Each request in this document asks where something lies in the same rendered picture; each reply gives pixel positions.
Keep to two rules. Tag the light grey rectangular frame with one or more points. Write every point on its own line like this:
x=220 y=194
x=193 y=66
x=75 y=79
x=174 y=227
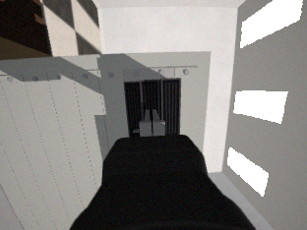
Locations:
x=60 y=117

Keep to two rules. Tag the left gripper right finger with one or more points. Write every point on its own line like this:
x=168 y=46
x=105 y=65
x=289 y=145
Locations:
x=158 y=126

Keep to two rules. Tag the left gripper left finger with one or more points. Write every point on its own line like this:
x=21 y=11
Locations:
x=146 y=126

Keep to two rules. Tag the tan flat board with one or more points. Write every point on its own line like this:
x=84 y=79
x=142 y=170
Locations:
x=12 y=50

